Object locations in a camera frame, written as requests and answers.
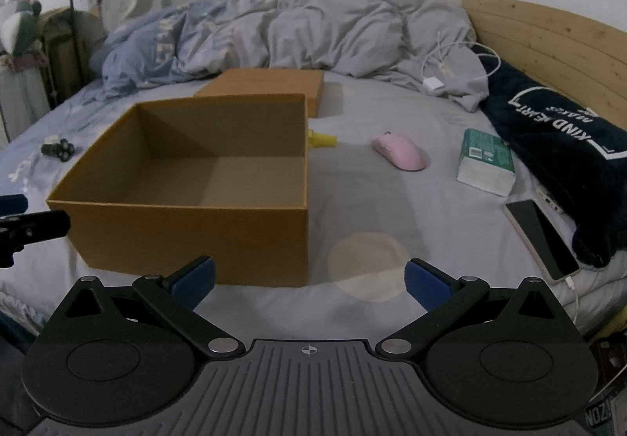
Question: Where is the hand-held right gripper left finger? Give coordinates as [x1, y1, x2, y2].
[63, 256, 246, 359]

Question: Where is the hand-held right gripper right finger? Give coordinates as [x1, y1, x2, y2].
[376, 258, 564, 361]

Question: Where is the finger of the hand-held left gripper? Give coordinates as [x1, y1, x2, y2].
[0, 193, 28, 216]
[0, 209, 71, 269]

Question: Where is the brown cardboard box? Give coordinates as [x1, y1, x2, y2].
[46, 94, 310, 288]

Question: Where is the black electric shaver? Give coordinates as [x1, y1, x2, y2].
[42, 136, 76, 164]

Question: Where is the green tissue pack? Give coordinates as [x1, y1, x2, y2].
[457, 128, 518, 196]

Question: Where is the pink computer mouse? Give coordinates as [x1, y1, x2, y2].
[372, 131, 431, 171]

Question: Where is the brown cardboard box lid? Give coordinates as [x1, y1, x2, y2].
[194, 69, 325, 118]

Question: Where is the white storage box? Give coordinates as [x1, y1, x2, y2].
[0, 68, 51, 144]

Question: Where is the smartphone with beige case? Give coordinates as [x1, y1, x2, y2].
[504, 199, 582, 283]

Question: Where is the pink cloth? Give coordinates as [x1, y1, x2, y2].
[4, 51, 48, 74]

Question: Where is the brown wooden furniture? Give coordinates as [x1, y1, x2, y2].
[40, 7, 107, 109]

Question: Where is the yellow plastic object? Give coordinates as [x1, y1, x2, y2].
[308, 129, 339, 151]

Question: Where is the green white plush toy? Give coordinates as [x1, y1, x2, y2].
[0, 0, 43, 55]

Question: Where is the dark navy printed pillow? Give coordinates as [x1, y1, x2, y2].
[477, 54, 627, 269]

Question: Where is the wooden headboard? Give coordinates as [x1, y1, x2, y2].
[462, 0, 627, 130]

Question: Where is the grey blue duvet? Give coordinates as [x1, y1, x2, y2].
[91, 0, 491, 112]

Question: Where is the white phone charging cable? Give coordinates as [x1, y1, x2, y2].
[565, 276, 585, 325]

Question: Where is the white charger cable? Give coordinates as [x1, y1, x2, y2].
[422, 36, 500, 91]

